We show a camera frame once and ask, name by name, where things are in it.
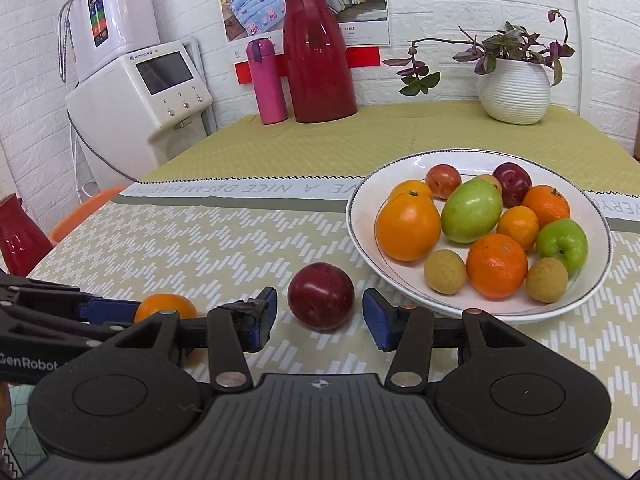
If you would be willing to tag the green apple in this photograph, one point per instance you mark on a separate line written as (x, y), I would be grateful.
(562, 246)

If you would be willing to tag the wall poster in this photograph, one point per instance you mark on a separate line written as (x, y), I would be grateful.
(250, 10)

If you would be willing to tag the white water dispenser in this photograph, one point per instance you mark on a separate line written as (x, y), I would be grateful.
(125, 120)

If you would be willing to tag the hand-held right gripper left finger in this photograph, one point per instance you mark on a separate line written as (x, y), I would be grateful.
(265, 321)

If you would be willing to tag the red wall sticker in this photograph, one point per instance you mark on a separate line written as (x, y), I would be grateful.
(367, 57)

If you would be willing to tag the dark red plum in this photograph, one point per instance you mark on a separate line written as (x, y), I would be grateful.
(512, 182)
(321, 296)

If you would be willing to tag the large green jujube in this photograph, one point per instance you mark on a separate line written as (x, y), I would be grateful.
(471, 211)

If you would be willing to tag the red kettle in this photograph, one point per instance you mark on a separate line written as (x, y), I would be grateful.
(22, 237)

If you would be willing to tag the red thermos jug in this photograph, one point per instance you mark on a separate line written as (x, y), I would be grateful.
(320, 60)

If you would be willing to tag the chevron patterned cloth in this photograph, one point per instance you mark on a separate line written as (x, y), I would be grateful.
(200, 255)

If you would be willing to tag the oval orange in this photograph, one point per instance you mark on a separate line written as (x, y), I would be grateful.
(165, 306)

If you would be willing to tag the white water purifier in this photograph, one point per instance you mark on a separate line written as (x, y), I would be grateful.
(120, 15)

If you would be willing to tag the small pink-red plum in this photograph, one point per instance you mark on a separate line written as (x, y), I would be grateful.
(442, 180)

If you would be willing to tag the pink bottle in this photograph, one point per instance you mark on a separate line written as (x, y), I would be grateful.
(267, 85)

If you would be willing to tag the white wall pipe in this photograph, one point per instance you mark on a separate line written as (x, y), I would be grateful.
(580, 35)

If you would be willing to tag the tangerine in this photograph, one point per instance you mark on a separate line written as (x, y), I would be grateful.
(496, 266)
(548, 205)

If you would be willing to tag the olive tablecloth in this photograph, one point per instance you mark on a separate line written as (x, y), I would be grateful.
(325, 145)

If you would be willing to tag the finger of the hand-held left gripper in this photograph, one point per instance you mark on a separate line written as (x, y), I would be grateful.
(60, 327)
(107, 310)

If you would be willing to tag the white plate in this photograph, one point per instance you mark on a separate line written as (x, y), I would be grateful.
(590, 220)

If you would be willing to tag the orange chair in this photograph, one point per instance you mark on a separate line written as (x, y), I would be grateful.
(85, 207)

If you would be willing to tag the large round orange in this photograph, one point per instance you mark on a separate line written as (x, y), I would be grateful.
(407, 230)

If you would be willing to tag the trailing plant in white pot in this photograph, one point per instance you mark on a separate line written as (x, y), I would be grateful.
(512, 92)

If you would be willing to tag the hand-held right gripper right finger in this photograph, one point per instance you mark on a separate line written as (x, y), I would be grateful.
(377, 321)

